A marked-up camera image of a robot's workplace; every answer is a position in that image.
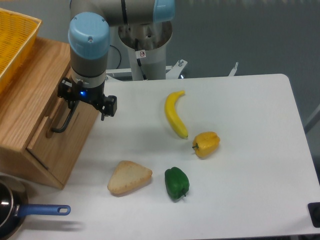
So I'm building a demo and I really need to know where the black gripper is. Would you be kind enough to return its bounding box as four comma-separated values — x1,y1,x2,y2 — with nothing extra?
57,77,118,121

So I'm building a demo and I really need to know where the wooden top drawer black handle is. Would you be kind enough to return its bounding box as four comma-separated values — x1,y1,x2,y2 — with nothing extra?
26,64,97,171

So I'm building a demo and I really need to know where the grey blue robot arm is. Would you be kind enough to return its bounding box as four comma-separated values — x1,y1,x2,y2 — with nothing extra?
58,0,176,116

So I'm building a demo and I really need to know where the wooden drawer cabinet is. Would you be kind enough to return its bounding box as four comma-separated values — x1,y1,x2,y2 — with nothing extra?
0,37,98,189

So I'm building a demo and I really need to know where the triangular bread slice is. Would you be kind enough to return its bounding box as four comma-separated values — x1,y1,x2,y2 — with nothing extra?
107,160,153,196

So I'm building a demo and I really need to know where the yellow banana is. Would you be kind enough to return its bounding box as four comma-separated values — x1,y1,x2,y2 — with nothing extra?
164,90,189,139

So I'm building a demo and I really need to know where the yellow plastic basket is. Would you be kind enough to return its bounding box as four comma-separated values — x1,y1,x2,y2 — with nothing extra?
0,8,42,92

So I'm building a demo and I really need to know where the green bell pepper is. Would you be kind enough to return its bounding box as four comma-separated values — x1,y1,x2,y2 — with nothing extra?
164,166,190,201

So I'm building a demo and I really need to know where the yellow bell pepper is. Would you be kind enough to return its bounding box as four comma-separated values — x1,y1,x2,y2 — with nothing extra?
192,131,221,159

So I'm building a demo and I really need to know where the black device at table edge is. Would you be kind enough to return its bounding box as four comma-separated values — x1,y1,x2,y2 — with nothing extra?
307,202,320,228

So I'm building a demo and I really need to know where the black cable on floor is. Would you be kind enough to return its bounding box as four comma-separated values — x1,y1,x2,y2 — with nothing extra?
108,44,122,70

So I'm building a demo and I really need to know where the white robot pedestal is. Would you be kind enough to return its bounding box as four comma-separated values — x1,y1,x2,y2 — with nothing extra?
118,21,173,67

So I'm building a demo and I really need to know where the white table frame bracket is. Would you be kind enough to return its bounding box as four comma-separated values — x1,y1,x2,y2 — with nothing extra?
104,59,240,82

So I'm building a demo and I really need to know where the black pan blue handle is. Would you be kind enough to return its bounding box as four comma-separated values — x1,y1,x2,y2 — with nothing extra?
0,175,71,240

